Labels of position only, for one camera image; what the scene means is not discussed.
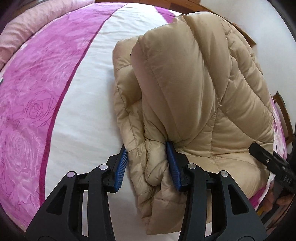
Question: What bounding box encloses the beige puffer down jacket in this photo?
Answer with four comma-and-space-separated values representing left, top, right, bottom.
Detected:
113, 11, 274, 235

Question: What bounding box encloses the wooden chair beside bed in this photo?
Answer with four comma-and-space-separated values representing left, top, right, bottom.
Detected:
273, 91, 295, 146

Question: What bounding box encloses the magenta white floral bedspread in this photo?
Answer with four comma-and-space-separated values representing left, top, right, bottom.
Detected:
0, 2, 288, 241

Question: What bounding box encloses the brown wooden cabinet row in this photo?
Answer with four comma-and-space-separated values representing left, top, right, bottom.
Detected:
94, 0, 257, 48

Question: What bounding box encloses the pink checkered rolled quilt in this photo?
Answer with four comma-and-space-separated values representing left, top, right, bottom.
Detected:
1, 0, 95, 68

